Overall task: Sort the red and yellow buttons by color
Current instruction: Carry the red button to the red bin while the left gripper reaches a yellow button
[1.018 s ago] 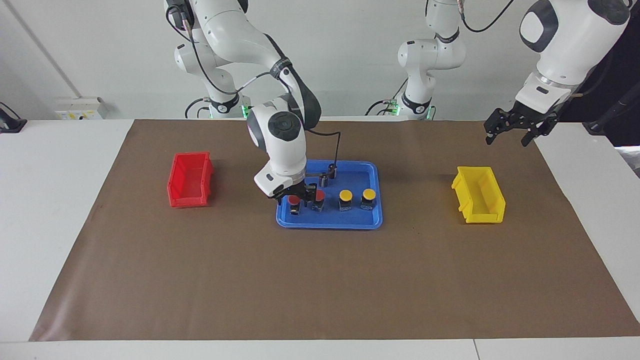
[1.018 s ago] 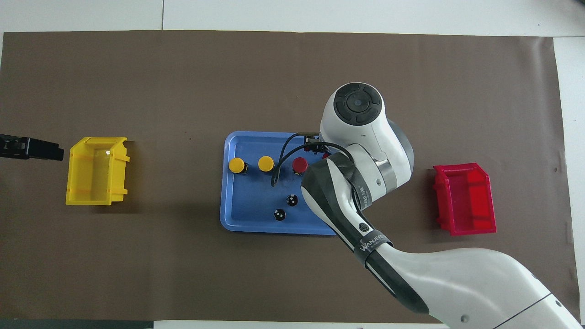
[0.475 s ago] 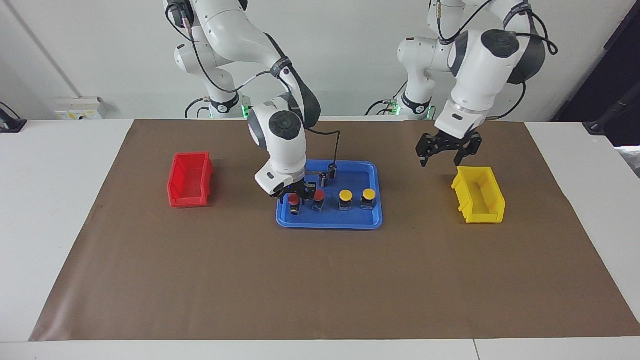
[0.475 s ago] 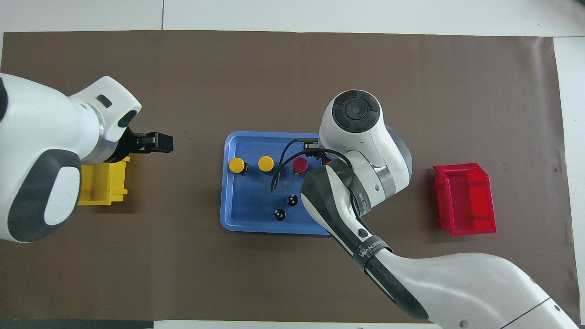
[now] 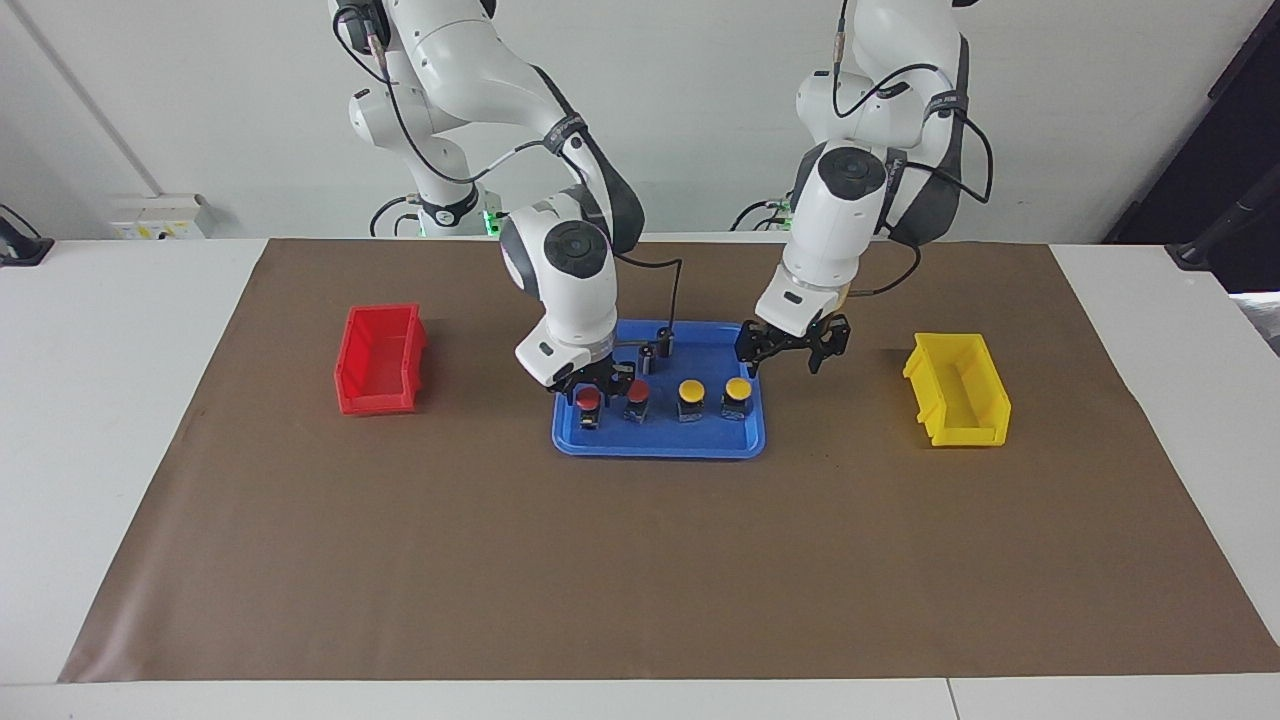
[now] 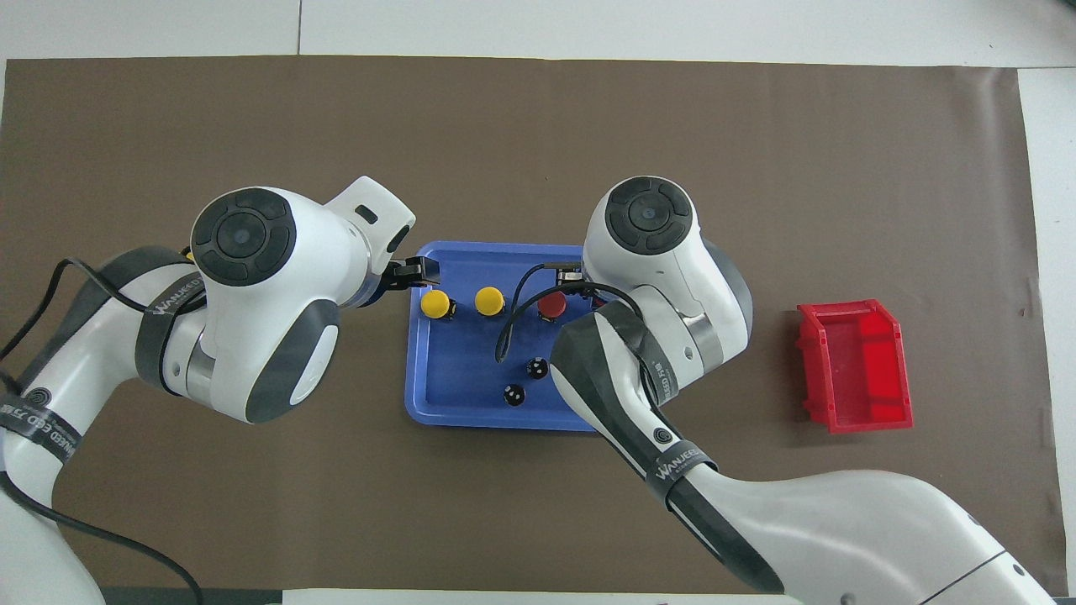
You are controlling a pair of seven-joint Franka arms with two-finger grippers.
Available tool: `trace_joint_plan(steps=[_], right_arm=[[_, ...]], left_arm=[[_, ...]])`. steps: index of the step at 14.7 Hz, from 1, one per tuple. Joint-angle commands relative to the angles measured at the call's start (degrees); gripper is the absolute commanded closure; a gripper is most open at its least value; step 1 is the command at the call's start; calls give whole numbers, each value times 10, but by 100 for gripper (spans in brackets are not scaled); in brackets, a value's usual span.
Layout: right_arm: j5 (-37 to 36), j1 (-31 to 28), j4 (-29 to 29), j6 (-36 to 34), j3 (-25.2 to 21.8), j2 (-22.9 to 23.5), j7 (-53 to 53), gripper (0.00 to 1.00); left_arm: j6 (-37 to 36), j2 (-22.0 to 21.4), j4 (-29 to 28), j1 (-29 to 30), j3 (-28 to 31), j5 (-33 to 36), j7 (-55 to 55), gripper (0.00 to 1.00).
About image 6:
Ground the brown paper table mat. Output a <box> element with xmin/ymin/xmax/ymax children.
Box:
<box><xmin>0</xmin><ymin>55</ymin><xmax>1068</xmax><ymax>593</ymax></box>

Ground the blue plastic tray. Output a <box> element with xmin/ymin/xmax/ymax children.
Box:
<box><xmin>404</xmin><ymin>241</ymin><xmax>606</xmax><ymax>433</ymax></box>

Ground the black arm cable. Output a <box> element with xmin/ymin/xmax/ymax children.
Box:
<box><xmin>0</xmin><ymin>256</ymin><xmax>204</xmax><ymax>605</ymax></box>
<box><xmin>495</xmin><ymin>263</ymin><xmax>644</xmax><ymax>364</ymax></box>

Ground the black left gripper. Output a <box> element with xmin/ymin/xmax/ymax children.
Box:
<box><xmin>374</xmin><ymin>257</ymin><xmax>442</xmax><ymax>297</ymax></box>

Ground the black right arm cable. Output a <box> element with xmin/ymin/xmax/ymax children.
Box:
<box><xmin>495</xmin><ymin>263</ymin><xmax>644</xmax><ymax>364</ymax></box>

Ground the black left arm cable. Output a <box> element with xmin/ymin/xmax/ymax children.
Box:
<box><xmin>0</xmin><ymin>256</ymin><xmax>204</xmax><ymax>605</ymax></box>

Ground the red plastic bin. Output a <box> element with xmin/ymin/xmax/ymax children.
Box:
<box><xmin>796</xmin><ymin>299</ymin><xmax>914</xmax><ymax>434</ymax></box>

